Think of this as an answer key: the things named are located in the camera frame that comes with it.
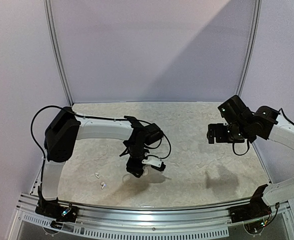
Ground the aluminium frame post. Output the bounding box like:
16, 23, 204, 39
44, 0, 74, 106
235, 0, 261, 96

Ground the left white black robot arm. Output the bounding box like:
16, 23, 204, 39
39, 107, 166, 217

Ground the right aluminium frame post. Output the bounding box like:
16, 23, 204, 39
235, 0, 261, 96

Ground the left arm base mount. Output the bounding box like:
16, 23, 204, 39
35, 198, 79, 223

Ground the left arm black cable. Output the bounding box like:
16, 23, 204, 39
31, 104, 172, 161

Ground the left aluminium frame post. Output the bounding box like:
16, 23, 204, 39
44, 0, 74, 106

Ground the aluminium front rail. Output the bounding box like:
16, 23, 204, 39
9, 194, 294, 240

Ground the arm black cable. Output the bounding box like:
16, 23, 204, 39
31, 104, 172, 161
231, 107, 294, 156

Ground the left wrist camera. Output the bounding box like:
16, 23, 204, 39
142, 156, 166, 172

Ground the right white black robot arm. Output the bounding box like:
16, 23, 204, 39
206, 95, 294, 218

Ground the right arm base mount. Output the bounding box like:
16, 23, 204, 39
227, 200, 272, 223

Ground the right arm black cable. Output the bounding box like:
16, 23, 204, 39
231, 107, 294, 156

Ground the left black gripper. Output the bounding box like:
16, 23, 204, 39
127, 143, 149, 179

